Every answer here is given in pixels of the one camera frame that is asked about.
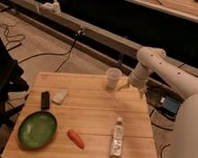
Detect clear plastic bottle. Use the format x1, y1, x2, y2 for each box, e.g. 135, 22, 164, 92
109, 117, 124, 158

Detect white sponge block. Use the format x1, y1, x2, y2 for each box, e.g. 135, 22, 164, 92
51, 89, 68, 105

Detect green bowl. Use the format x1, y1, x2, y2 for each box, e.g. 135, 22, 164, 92
17, 110, 57, 150

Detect blue box on floor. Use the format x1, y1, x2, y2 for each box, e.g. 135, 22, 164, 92
160, 96, 180, 115

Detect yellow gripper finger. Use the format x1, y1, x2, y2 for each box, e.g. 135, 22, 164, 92
139, 89, 145, 99
117, 80, 129, 91

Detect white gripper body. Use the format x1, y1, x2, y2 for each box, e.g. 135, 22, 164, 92
127, 71, 145, 88

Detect black floor cable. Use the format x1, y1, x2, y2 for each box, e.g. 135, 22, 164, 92
17, 26, 85, 75

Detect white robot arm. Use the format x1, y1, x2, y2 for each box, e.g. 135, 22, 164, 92
125, 47, 198, 158

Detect black rectangular block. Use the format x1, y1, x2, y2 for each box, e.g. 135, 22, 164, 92
41, 92, 50, 110

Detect white object on rail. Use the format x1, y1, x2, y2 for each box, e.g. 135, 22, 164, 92
40, 0, 61, 13

